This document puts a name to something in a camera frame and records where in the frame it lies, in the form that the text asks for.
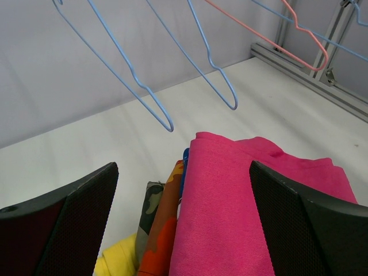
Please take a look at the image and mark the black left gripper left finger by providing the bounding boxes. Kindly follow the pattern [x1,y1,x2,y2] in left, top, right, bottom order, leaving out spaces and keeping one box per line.
[1,162,118,275]

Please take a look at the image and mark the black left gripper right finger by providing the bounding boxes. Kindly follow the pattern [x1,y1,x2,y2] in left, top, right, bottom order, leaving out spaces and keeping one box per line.
[250,161,367,275]

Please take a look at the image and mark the orange camouflage trousers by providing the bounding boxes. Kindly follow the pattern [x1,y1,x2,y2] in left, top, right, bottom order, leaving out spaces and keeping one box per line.
[136,160,183,275]

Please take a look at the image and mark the grey yellow camouflage trousers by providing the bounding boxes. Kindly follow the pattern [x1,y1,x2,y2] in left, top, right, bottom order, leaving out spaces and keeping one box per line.
[135,181,165,263]

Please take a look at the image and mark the blue white patterned trousers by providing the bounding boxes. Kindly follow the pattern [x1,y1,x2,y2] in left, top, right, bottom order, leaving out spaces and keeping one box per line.
[179,148,189,200]

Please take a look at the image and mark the light blue hanger camo trousers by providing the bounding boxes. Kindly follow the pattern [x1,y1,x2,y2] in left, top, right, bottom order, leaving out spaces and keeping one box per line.
[51,0,175,133]

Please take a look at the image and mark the pink wire hanger blue trousers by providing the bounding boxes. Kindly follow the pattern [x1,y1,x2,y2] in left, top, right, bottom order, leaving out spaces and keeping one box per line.
[206,1,330,72]

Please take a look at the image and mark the light blue hanger magenta trousers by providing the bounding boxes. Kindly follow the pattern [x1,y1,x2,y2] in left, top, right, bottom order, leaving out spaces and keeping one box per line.
[250,0,368,63]

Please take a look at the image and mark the light blue hanger orange trousers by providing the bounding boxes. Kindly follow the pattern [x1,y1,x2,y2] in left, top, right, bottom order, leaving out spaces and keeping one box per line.
[146,0,239,110]

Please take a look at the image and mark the right aluminium frame posts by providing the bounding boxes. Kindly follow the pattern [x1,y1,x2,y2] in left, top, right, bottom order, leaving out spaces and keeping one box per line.
[251,1,367,121]

